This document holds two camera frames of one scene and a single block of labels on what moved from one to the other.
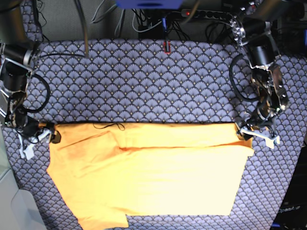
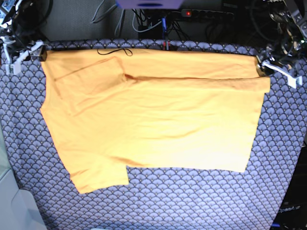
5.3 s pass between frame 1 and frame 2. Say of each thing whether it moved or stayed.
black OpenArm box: stayed
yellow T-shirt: moved
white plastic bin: stayed
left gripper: moved
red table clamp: stayed
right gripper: moved
